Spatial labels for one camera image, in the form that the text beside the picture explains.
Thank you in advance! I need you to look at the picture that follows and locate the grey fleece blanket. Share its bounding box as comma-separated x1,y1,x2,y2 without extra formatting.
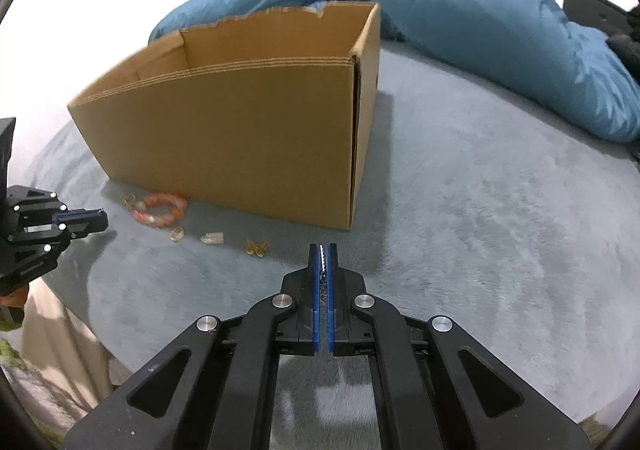
30,37,640,431

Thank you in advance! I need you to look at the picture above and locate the black chair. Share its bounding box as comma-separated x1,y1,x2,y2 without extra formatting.
562,0,640,38

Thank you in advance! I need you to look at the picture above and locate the brown cardboard box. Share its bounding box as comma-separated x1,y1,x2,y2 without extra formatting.
67,1,382,231

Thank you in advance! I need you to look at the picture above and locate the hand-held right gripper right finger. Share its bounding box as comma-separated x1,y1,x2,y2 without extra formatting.
327,243,591,450

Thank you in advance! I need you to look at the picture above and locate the silver chain necklace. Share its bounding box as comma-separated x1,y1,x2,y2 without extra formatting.
320,245,332,331

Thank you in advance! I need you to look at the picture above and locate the orange beaded bracelet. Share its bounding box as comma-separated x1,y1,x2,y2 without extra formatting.
131,194,190,229

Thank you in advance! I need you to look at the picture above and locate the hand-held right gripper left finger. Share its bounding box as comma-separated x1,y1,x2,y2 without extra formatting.
64,243,326,450

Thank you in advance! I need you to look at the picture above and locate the black clothing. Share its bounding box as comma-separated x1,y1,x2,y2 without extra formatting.
607,4,640,80

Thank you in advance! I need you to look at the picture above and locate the blue duvet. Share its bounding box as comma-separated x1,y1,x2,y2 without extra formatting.
147,0,640,143

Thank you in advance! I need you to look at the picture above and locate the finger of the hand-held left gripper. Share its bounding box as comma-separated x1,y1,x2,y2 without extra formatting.
6,185,107,221
7,217,109,258

